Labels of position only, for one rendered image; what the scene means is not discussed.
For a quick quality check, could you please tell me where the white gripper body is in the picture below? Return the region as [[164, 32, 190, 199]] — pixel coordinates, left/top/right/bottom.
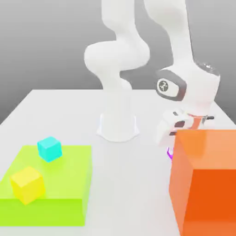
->
[[155, 120, 178, 148]]

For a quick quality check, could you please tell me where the small purple cube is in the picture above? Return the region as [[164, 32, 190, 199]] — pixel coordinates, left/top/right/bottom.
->
[[166, 146, 174, 163]]

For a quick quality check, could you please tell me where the small cyan cube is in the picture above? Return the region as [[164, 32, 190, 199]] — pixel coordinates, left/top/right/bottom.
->
[[37, 136, 63, 163]]

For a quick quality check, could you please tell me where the small yellow cube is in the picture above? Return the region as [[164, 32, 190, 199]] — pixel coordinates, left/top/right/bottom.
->
[[10, 166, 46, 206]]

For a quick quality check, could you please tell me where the large orange box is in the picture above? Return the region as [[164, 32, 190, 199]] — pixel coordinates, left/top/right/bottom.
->
[[168, 129, 236, 236]]

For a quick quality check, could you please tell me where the large green box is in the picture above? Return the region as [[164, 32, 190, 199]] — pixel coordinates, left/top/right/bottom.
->
[[0, 145, 92, 227]]

